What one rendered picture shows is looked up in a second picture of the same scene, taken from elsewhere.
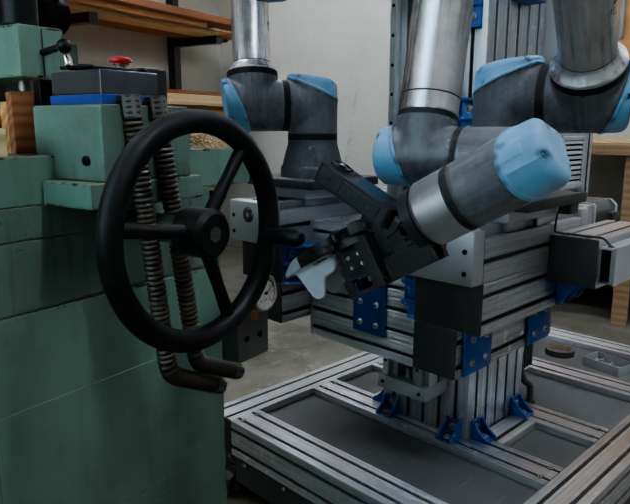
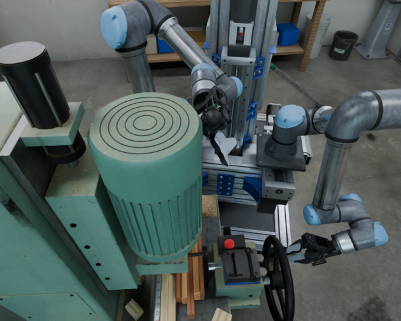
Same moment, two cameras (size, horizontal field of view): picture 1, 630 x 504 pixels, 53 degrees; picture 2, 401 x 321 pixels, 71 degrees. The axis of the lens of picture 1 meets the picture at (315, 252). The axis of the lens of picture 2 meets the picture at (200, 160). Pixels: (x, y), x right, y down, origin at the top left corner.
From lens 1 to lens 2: 1.18 m
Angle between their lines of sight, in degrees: 48
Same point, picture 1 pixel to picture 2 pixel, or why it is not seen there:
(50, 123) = (228, 292)
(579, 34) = not seen: hidden behind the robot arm
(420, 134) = (329, 216)
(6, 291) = not seen: outside the picture
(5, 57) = (175, 269)
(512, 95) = (298, 131)
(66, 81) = (237, 280)
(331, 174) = (312, 245)
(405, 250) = (332, 253)
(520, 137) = (382, 238)
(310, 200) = not seen: hidden behind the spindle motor
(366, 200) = (324, 248)
